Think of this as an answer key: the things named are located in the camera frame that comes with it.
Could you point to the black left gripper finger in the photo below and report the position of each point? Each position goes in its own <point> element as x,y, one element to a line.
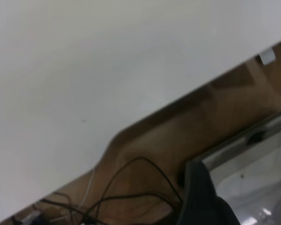
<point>199,201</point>

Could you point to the white table leg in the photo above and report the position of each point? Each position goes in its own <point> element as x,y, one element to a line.
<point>267,56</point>

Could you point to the silver framed cart base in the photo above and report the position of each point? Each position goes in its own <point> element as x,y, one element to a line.
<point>260,168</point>

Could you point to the small black round knob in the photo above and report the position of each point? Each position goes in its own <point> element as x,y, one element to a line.
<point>256,137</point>

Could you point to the grey power strip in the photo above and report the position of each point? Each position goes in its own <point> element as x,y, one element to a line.
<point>31,216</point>

